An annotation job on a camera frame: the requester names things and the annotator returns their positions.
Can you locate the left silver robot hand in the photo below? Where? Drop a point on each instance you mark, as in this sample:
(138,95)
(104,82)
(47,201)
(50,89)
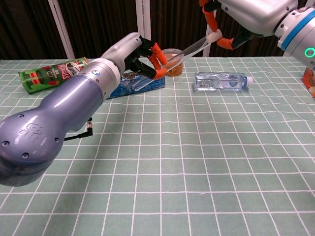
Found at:
(123,49)

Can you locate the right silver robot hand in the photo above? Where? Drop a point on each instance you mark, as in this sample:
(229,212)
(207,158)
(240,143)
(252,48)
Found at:
(258,14)

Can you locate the white tube cap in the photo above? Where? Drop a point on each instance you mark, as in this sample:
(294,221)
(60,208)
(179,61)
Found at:
(214,37)

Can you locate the clear glass test tube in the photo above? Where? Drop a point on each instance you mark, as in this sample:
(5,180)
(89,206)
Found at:
(194,48)

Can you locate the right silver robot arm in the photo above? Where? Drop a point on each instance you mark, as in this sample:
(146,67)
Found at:
(300,37)

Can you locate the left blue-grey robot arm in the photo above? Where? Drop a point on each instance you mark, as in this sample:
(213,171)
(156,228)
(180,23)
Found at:
(49,118)

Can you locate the black curtain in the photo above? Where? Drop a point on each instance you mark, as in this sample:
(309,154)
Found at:
(98,19)

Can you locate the blue Oreo cookie box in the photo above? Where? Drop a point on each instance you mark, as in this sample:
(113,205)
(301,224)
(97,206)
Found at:
(157,84)

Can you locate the clear jar of rubber bands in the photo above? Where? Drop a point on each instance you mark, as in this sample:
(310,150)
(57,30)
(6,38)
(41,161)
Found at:
(176,71)

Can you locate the clear plastic water bottle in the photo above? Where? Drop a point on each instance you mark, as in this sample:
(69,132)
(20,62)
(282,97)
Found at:
(221,82)

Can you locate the orange carton box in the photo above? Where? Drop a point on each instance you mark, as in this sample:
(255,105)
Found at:
(309,81)

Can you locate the green Pringles can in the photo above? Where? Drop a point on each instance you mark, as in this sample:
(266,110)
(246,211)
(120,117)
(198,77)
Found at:
(41,78)

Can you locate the green checked tablecloth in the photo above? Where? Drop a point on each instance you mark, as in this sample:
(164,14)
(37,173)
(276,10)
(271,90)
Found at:
(197,172)

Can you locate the white metal frame post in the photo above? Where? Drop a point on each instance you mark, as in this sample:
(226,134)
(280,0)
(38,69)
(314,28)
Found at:
(311,2)
(144,19)
(208,52)
(61,29)

